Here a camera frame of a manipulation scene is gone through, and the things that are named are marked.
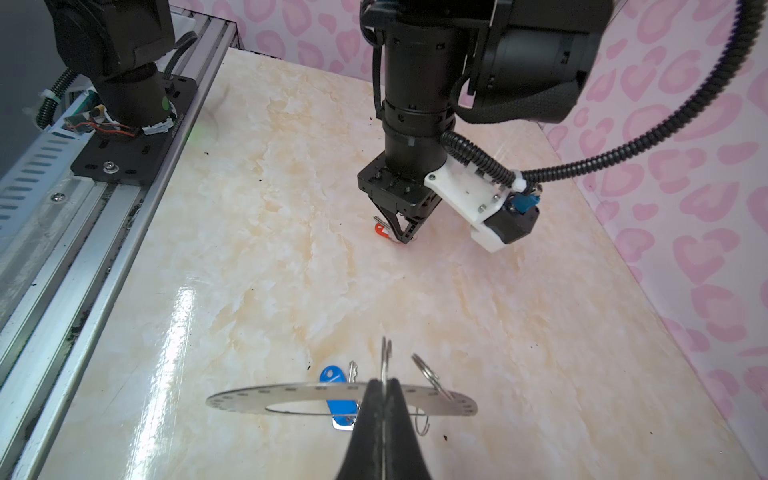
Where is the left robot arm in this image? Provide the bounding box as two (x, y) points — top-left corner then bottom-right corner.
(47, 1), (613, 245)

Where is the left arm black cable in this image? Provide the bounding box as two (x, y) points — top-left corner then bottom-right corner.
(440, 0), (768, 187)

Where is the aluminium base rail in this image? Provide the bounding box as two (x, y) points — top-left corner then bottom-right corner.
(1, 7), (240, 479)

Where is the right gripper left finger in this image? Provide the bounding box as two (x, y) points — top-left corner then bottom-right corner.
(336, 380), (385, 480)

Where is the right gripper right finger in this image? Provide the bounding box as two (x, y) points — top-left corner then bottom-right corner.
(383, 379), (432, 480)

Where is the key with red tag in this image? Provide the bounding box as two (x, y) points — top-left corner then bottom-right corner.
(373, 216), (400, 243)

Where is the key with blue tag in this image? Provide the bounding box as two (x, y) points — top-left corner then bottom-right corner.
(318, 359), (361, 431)

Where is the metal perforated ring disc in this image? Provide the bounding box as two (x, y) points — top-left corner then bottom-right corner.
(205, 335), (479, 436)

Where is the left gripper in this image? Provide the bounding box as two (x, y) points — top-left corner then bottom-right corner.
(357, 152), (441, 244)

